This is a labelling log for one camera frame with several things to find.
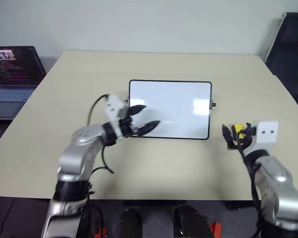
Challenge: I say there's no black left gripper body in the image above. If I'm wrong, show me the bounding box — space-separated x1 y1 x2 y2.
118 106 143 138

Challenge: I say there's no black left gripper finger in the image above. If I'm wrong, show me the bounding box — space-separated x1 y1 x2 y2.
139 120 161 137
128 105 147 116

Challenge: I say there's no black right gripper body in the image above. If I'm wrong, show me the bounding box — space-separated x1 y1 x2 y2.
235 127 258 151

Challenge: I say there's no yellow object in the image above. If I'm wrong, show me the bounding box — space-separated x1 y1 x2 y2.
232 123 247 141

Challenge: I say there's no black chair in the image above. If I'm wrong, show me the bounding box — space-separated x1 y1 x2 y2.
264 12 298 105

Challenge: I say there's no red plastic object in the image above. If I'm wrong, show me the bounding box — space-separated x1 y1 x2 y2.
209 221 223 237
93 225 108 238

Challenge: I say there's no dark rounded shape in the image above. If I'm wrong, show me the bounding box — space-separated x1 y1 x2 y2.
114 207 144 238
173 204 211 238

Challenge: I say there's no open laptop computer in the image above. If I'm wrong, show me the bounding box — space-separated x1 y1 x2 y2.
0 46 47 120

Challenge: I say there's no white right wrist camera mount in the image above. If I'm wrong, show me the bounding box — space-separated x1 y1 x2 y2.
248 120 280 152

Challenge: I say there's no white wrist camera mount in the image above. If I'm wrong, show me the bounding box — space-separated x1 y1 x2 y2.
248 120 280 152
104 94 129 139

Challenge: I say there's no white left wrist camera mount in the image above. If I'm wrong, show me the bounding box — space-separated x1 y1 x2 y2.
104 94 129 139

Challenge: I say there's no white whiteboard with black frame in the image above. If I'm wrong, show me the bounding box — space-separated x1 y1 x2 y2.
125 79 217 141

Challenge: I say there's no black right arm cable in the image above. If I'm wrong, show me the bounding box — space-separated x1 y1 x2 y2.
234 140 264 234

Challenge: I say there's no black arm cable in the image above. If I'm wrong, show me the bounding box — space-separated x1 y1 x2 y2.
234 140 264 234
85 93 115 175

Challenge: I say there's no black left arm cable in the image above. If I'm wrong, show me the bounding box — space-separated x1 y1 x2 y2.
85 93 115 175

